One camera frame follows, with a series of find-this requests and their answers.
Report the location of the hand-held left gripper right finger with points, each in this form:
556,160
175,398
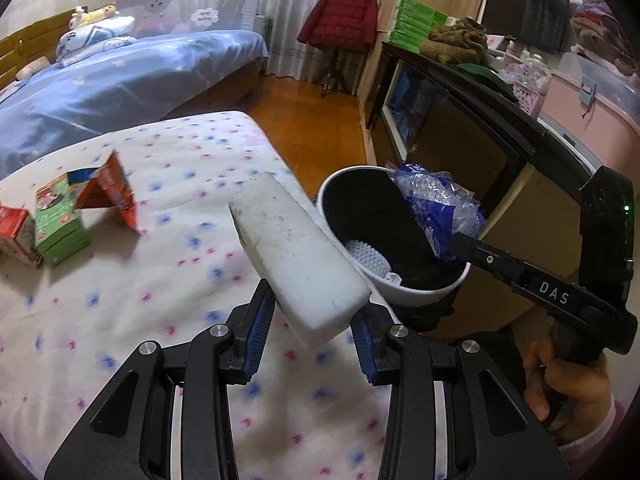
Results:
364,345

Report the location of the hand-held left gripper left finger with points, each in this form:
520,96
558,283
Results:
255,340

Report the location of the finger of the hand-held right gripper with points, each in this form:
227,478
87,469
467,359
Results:
492,260

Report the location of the blue plastic bag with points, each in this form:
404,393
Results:
435,210

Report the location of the white foam net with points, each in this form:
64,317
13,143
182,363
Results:
370,257

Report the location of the white foam block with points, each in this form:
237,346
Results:
300,260

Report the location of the white trash bin black liner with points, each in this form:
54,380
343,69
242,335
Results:
370,210

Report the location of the green milk carton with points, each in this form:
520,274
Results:
57,225

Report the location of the red milk carton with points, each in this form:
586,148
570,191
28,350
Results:
12,232

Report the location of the person's right hand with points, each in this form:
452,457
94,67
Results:
575,395

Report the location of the white floral blanket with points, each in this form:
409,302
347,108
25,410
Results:
150,285

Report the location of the pink storage box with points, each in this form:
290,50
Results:
590,115

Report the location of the dark wooden cabinet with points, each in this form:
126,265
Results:
450,130

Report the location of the pink perforated basket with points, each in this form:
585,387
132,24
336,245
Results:
527,97

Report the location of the dark green cloth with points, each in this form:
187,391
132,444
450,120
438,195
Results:
480,75

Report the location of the pile of folded clothes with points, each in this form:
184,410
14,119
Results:
605,25

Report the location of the brown fuzzy cloth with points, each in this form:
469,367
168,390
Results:
457,40

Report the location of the black monitor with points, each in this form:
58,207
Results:
530,10

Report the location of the stack of green packets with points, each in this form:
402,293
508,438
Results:
415,22

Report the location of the red puffer jacket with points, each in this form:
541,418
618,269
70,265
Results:
342,17

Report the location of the blue bed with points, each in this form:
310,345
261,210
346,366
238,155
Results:
125,75

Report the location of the grey patterned curtain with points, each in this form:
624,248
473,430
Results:
280,0

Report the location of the folded blue white quilt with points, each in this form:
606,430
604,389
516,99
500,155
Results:
95,37

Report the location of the small beige pillow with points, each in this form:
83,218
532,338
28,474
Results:
35,67

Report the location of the yellow plush toy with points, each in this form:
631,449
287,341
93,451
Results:
92,14

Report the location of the wooden headboard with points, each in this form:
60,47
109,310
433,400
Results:
20,45

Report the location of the grey bed guard rail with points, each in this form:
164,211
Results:
185,10

